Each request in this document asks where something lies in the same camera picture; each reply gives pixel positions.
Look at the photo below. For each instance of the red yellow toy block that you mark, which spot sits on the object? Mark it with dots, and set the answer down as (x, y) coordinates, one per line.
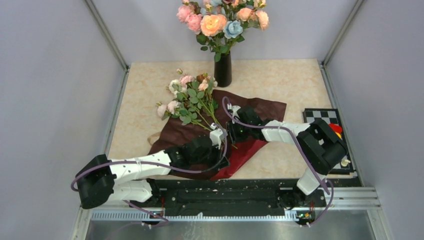
(337, 129)

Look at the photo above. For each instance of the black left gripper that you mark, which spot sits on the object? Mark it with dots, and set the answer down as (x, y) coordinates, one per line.
(219, 153)

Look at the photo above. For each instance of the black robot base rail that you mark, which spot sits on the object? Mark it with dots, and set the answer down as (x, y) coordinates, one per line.
(230, 197)

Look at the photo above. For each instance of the colourful artificial flower bunch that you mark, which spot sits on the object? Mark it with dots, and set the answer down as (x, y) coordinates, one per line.
(220, 24)

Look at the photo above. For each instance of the pink white rose stems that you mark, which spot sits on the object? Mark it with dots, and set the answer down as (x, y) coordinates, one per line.
(193, 101)

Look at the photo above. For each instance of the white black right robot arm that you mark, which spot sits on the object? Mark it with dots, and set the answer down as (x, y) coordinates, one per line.
(320, 146)

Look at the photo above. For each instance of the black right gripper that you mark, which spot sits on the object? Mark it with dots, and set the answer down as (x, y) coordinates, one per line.
(232, 135)

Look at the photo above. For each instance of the beige satin ribbon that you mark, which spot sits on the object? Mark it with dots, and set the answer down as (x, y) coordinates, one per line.
(153, 138)

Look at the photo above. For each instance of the white toothed cable duct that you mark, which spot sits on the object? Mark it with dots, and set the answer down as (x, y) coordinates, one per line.
(139, 216)

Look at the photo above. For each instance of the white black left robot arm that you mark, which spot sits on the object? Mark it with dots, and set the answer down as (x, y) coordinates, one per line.
(104, 180)

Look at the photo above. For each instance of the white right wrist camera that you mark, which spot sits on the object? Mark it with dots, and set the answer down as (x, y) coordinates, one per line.
(233, 110)

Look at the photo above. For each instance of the black cylindrical vase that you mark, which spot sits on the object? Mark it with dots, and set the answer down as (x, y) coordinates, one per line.
(223, 70)

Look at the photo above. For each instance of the black white checkerboard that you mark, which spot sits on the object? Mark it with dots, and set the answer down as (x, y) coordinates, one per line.
(330, 116)

